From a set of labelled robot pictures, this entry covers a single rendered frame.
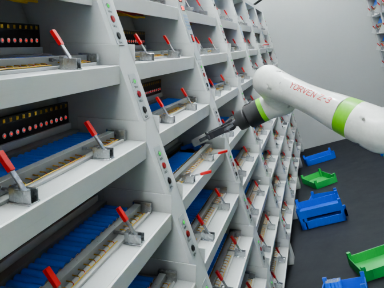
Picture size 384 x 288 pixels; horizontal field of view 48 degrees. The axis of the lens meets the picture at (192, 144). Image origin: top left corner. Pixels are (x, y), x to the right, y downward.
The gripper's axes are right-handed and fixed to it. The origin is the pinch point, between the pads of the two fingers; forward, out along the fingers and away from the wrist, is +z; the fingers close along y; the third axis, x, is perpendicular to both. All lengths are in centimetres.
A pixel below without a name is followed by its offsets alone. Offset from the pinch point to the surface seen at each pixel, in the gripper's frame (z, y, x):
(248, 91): 1, -149, -4
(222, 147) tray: -3.7, -8.4, 7.5
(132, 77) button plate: -10, 57, -27
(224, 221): -0.9, 20.6, 28.0
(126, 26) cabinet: 6, -1, -53
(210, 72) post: 3, -79, -25
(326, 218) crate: -12, -127, 97
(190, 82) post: -4.1, -8.7, -22.0
